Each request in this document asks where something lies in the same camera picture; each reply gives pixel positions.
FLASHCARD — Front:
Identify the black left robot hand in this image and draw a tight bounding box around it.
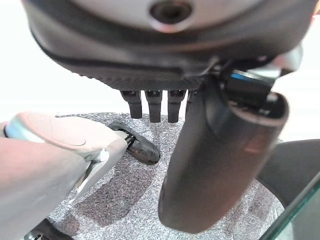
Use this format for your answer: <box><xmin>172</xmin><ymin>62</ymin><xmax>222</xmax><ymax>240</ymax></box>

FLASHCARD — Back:
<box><xmin>21</xmin><ymin>0</ymin><xmax>320</xmax><ymax>235</ymax></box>

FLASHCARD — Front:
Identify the dark robot foot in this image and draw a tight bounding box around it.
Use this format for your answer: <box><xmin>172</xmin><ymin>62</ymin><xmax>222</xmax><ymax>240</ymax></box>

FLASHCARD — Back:
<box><xmin>108</xmin><ymin>121</ymin><xmax>161</xmax><ymax>166</ymax></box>
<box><xmin>23</xmin><ymin>217</ymin><xmax>76</xmax><ymax>240</ymax></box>

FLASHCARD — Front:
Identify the black rounded table base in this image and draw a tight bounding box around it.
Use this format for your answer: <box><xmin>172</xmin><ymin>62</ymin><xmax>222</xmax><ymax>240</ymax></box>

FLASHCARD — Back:
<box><xmin>256</xmin><ymin>139</ymin><xmax>320</xmax><ymax>208</ymax></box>

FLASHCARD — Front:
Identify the glass table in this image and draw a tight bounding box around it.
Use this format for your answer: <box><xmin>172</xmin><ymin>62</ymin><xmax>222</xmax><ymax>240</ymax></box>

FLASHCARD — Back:
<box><xmin>259</xmin><ymin>172</ymin><xmax>320</xmax><ymax>240</ymax></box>

